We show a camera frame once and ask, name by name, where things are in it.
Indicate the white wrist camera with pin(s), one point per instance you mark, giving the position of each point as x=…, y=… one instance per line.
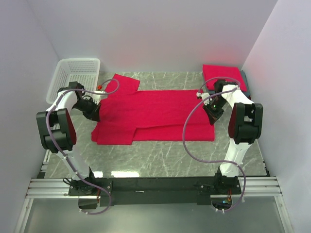
x=203, y=96
x=99, y=94

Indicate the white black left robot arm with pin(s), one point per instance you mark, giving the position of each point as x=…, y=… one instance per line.
x=58, y=134

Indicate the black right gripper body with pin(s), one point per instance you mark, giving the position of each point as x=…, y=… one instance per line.
x=215, y=108

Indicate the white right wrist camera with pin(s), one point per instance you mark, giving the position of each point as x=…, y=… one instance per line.
x=203, y=96

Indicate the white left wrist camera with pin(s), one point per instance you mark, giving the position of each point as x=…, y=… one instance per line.
x=99, y=94

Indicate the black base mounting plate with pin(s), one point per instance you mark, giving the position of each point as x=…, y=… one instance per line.
x=163, y=190

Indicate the pink-red t shirt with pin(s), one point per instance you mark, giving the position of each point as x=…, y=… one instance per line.
x=129, y=115

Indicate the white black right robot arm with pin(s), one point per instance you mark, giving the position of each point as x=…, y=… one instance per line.
x=244, y=128

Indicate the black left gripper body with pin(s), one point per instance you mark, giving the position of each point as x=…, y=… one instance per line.
x=89, y=108

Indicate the white plastic basket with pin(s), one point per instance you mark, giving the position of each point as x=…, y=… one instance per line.
x=82, y=70

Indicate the aluminium frame rail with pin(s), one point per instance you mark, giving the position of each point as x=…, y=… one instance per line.
x=250, y=187

